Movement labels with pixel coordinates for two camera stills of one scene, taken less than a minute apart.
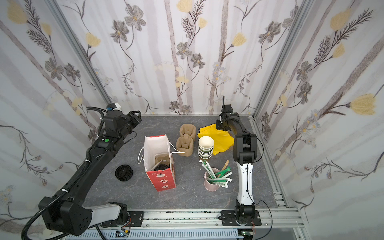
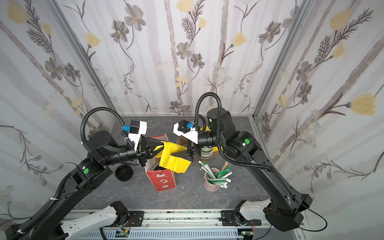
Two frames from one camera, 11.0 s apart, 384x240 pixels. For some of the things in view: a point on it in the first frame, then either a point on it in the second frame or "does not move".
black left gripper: x=132 y=118 -> x=142 y=151
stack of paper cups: x=206 y=144 does not move
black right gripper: x=224 y=113 -> x=191 y=149
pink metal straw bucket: x=209 y=186 does not move
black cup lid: x=124 y=173 does not move
